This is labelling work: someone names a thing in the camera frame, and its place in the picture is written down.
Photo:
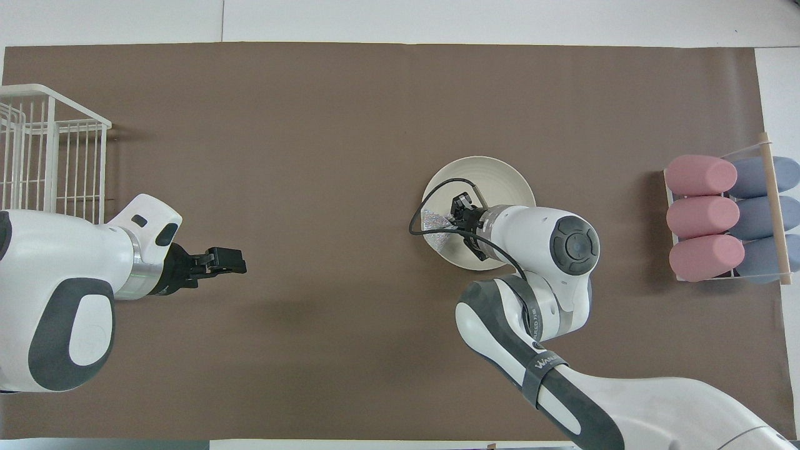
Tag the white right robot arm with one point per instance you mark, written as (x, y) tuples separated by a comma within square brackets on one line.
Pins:
[(550, 244)]

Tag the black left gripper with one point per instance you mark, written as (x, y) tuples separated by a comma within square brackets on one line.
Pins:
[(178, 269)]

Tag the pink plastic cup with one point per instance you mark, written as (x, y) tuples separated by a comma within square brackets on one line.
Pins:
[(694, 217), (697, 175), (703, 257)]

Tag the cream round plate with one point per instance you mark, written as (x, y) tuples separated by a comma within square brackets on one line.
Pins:
[(494, 181)]

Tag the cup holder rack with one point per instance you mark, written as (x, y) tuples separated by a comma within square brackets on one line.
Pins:
[(778, 250)]

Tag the blue plastic cup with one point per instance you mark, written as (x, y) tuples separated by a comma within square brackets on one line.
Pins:
[(762, 259), (759, 178), (759, 219)]

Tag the brown table mat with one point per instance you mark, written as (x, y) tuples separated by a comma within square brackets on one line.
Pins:
[(312, 156)]

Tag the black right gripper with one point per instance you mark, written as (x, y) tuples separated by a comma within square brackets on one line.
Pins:
[(475, 225)]

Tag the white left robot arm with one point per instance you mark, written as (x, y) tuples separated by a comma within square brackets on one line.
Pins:
[(50, 281)]

